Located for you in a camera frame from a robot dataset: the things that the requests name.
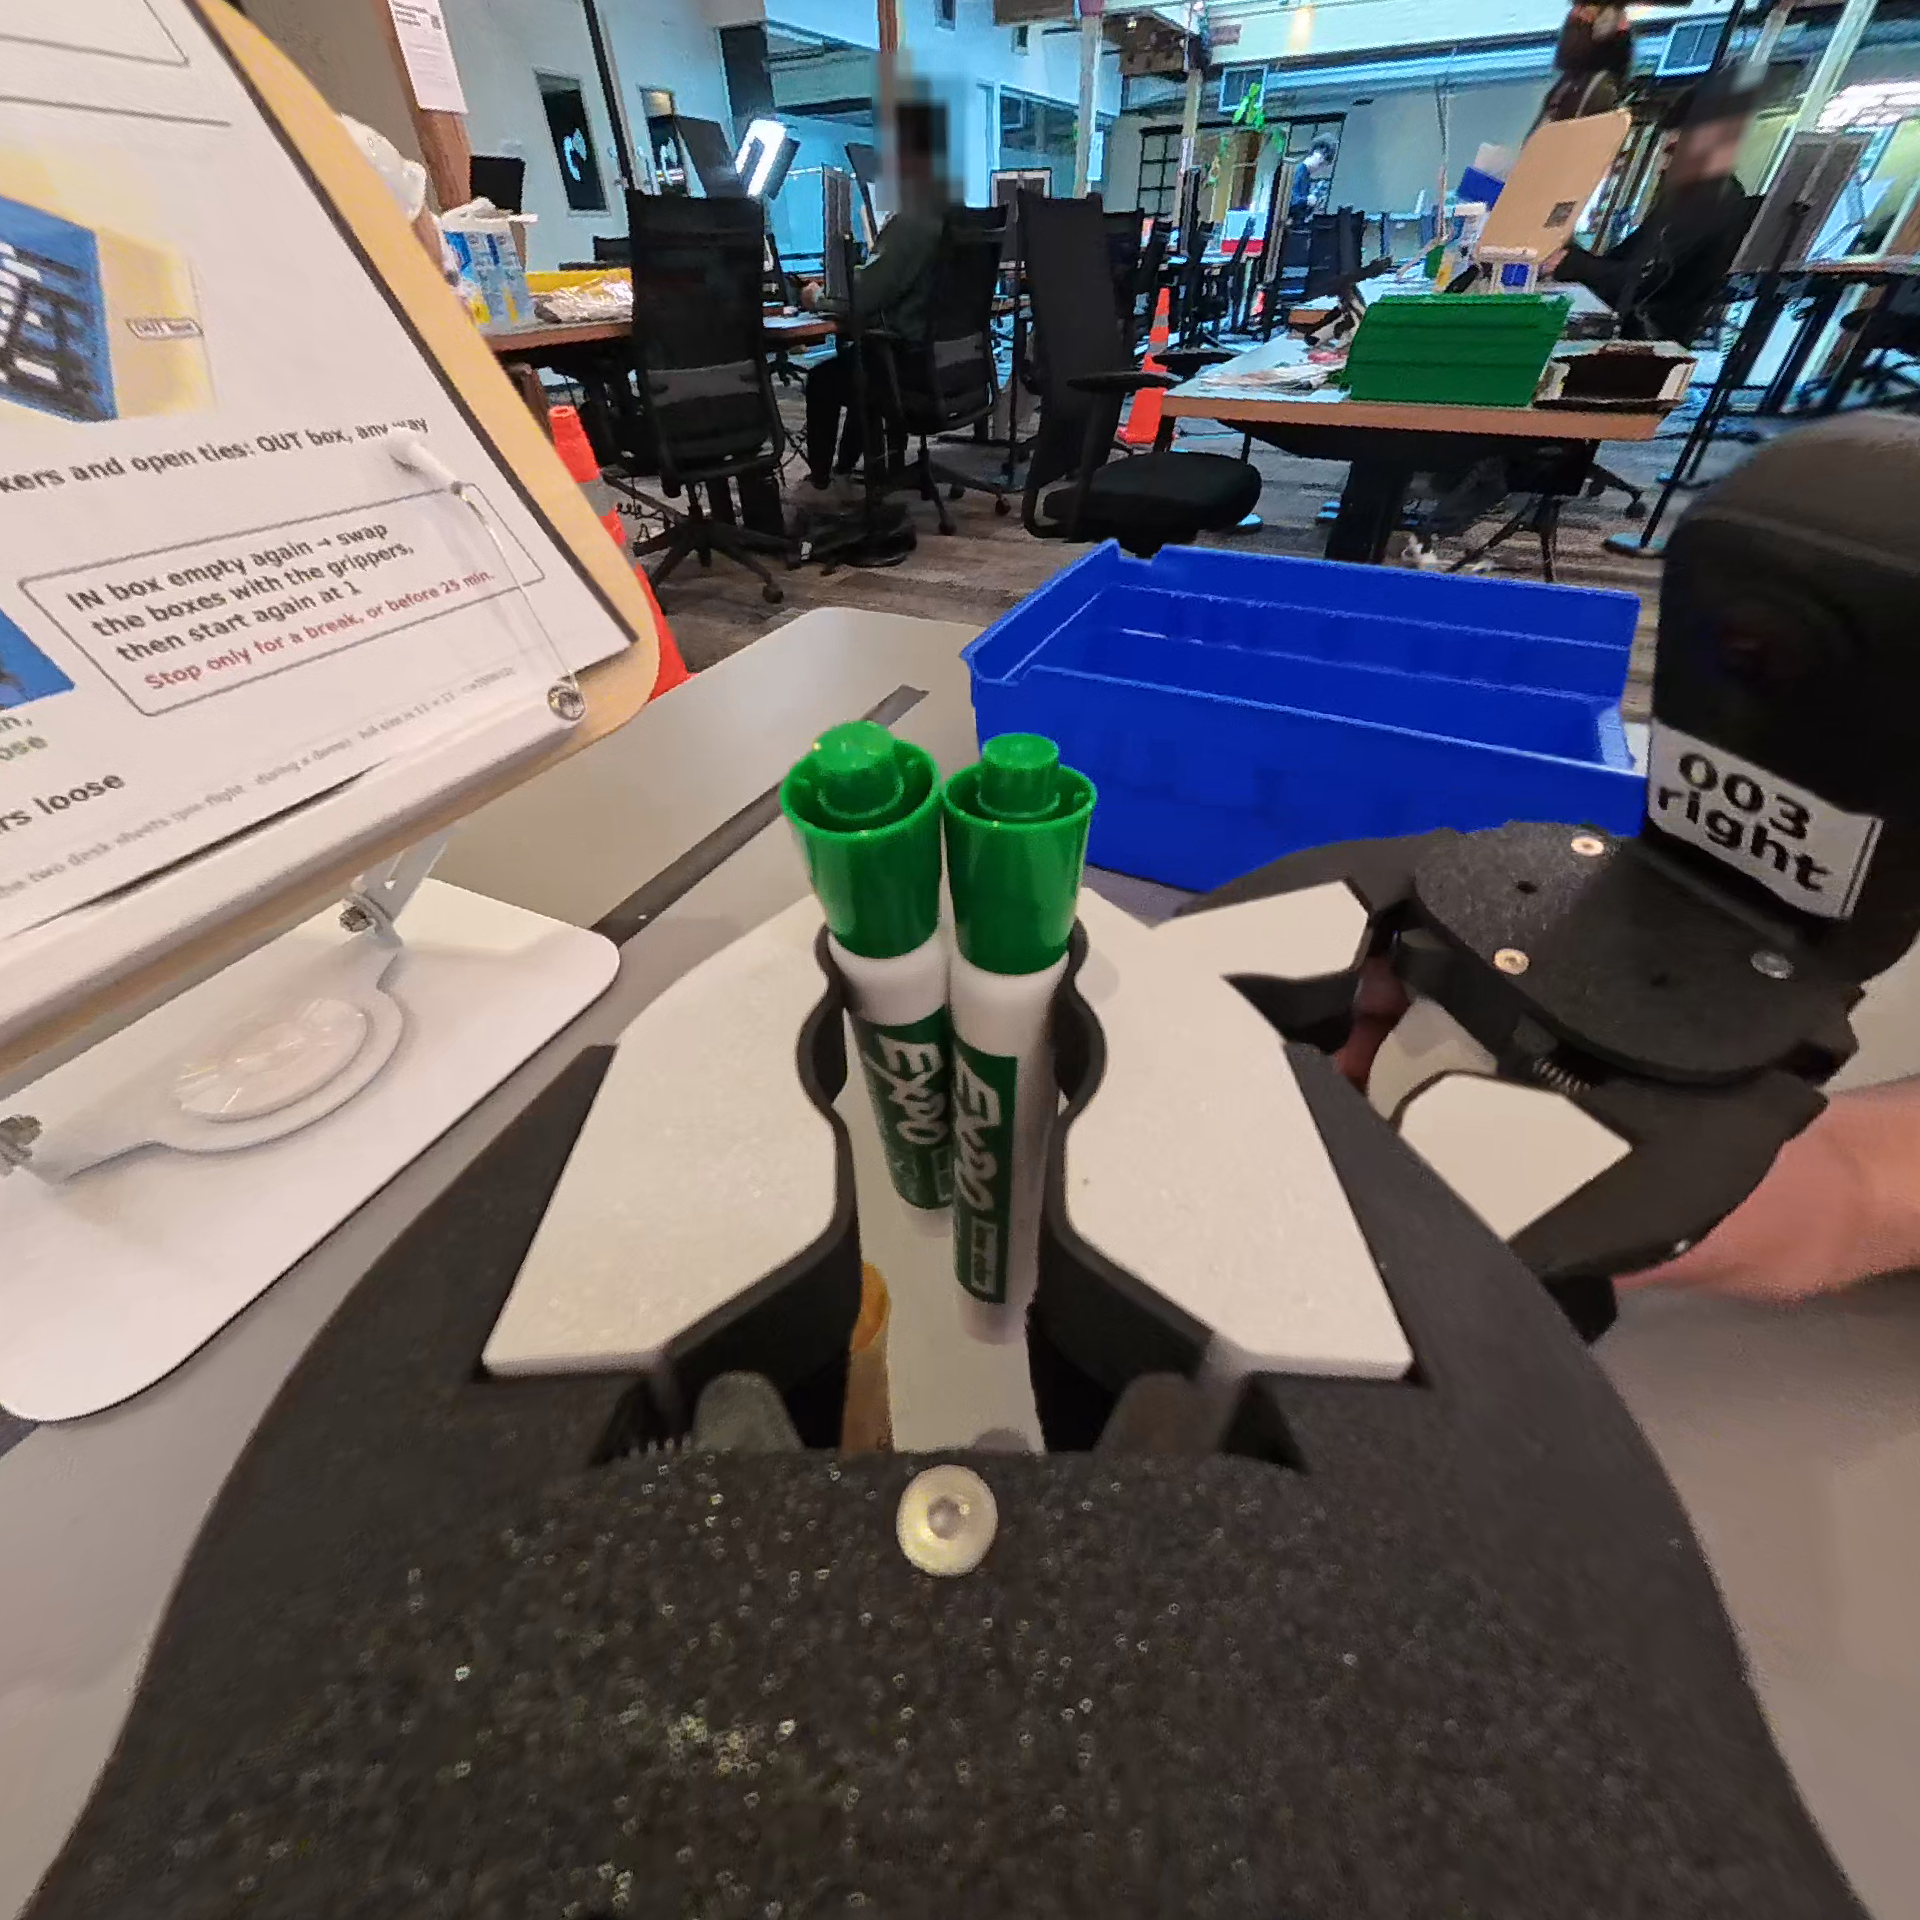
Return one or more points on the orange traffic cone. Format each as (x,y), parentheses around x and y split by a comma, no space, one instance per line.
(575,450)
(653,629)
(1148,388)

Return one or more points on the green bin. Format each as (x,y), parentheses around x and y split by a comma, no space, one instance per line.
(1455,352)

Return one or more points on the green dry erase marker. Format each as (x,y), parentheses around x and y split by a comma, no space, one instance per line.
(1020,884)
(870,868)

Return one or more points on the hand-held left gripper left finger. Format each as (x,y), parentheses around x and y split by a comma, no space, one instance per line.
(675,1185)

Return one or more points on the yellow highlighter marker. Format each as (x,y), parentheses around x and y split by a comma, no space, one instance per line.
(870,1365)

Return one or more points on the person's right hand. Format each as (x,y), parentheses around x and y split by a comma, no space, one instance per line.
(1830,1201)

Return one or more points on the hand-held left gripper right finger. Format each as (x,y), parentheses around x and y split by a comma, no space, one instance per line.
(1231,1185)

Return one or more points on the wooden work table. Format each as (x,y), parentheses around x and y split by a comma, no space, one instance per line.
(1349,416)

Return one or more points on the black logo poster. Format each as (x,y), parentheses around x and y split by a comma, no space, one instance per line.
(571,143)

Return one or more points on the printed instruction sheet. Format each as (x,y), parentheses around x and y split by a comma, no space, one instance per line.
(301,450)

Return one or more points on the pack of water bottles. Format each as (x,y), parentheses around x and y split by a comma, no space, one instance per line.
(489,271)

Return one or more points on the black office chair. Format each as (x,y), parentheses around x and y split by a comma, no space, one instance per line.
(705,345)
(1079,299)

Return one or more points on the grey desk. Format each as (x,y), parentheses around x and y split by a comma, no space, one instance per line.
(1771,1500)

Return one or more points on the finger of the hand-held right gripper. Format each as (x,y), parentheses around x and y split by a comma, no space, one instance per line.
(1276,930)
(1517,1154)

